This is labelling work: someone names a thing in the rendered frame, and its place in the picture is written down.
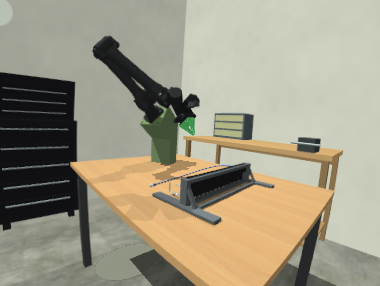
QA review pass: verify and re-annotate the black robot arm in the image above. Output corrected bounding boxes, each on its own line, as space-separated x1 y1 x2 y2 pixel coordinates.
92 36 200 123

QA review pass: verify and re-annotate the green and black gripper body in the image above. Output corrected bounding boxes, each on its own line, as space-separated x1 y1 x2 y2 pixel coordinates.
173 109 196 126

